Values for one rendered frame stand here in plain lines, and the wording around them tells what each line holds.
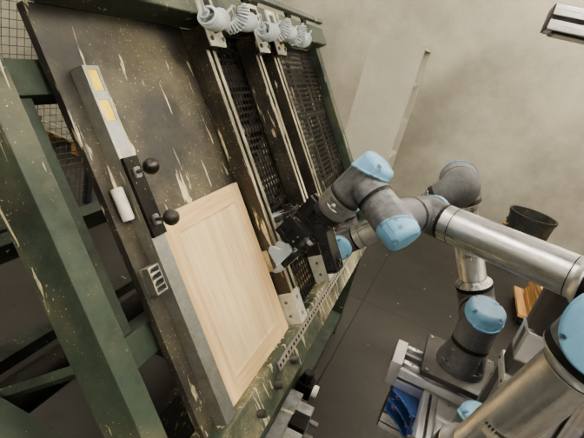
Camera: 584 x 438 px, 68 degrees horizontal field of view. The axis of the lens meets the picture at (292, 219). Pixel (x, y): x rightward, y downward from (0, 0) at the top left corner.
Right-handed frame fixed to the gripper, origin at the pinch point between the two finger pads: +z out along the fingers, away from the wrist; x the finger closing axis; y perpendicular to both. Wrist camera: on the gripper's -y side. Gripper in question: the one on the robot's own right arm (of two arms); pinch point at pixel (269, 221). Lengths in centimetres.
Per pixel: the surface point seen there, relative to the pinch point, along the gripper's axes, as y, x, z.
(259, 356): 36, 35, 0
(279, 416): 37, 56, 0
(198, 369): 63, 21, -1
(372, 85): -361, -51, 19
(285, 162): -26.6, -17.9, -1.9
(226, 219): 26.1, -8.9, 0.5
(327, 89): -124, -47, 0
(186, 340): 63, 13, -1
